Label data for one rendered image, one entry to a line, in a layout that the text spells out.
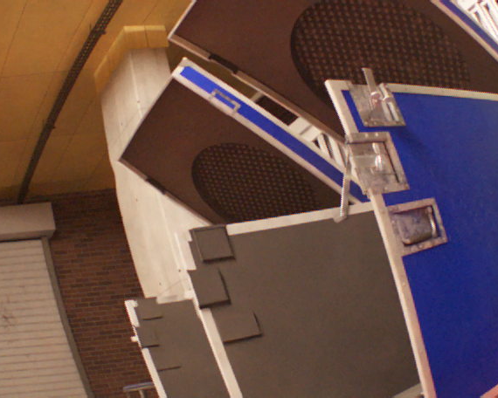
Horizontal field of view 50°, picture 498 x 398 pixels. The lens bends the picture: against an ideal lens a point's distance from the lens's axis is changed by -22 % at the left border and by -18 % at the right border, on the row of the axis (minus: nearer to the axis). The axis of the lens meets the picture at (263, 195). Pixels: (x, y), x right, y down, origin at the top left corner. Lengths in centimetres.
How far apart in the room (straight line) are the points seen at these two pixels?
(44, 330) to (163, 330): 414
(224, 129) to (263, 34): 63
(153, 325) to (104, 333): 438
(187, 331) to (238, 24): 148
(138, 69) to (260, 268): 280
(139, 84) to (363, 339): 290
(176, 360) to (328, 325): 102
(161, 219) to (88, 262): 344
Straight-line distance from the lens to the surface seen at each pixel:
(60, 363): 690
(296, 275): 210
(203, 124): 271
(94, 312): 731
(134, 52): 469
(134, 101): 448
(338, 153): 414
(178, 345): 294
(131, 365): 731
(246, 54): 230
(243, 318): 196
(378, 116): 133
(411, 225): 126
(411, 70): 217
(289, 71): 228
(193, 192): 310
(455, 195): 138
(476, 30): 195
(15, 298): 695
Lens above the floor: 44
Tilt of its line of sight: 16 degrees up
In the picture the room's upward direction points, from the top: 18 degrees counter-clockwise
